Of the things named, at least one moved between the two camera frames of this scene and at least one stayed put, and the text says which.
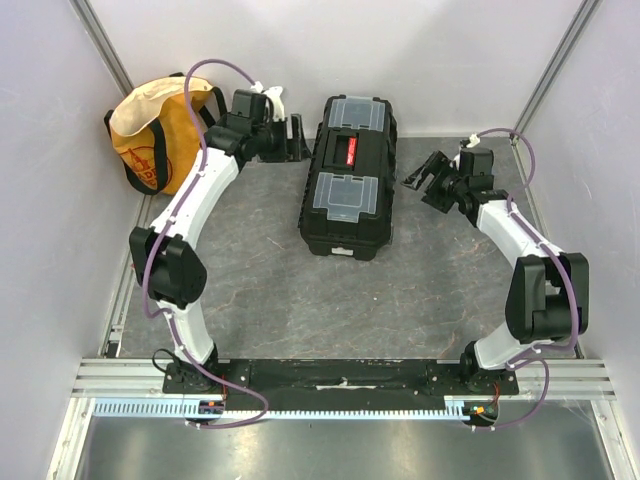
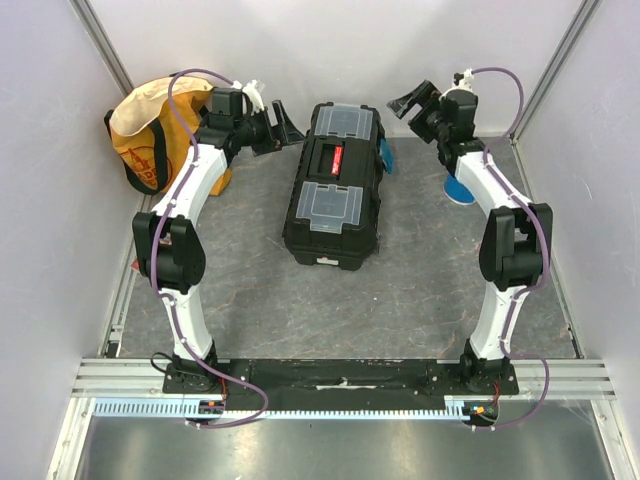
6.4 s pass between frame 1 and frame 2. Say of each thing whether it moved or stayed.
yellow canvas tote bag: stayed
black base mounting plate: stayed
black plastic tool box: moved
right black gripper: moved
